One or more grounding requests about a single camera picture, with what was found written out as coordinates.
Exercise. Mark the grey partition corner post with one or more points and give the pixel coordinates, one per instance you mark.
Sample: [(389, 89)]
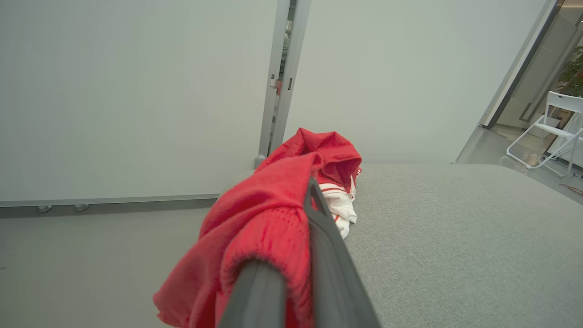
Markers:
[(272, 54), (296, 54)]

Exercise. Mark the grey curved post foot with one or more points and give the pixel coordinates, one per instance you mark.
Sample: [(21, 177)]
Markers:
[(260, 161)]

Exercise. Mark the dark door frame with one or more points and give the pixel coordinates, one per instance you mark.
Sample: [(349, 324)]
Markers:
[(519, 75)]

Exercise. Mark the grey partition bottom rail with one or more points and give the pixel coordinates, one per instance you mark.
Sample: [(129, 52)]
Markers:
[(114, 201)]

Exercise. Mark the grey fabric sofa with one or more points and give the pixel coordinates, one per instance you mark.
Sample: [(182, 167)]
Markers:
[(455, 250)]

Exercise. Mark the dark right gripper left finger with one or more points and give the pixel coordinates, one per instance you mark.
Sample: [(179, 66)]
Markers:
[(257, 300)]

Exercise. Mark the green potted plant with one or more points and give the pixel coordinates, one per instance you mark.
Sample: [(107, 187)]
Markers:
[(575, 77)]

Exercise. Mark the white folding chair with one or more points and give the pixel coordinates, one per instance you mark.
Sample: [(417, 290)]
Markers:
[(565, 101)]

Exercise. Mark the small grey levelling foot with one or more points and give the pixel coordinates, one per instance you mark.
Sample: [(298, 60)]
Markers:
[(82, 207), (44, 208)]

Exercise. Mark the red garment with white trim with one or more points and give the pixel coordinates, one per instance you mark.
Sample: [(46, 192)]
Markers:
[(255, 218)]

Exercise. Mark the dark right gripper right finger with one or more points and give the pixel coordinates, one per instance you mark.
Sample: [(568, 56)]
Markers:
[(330, 273)]

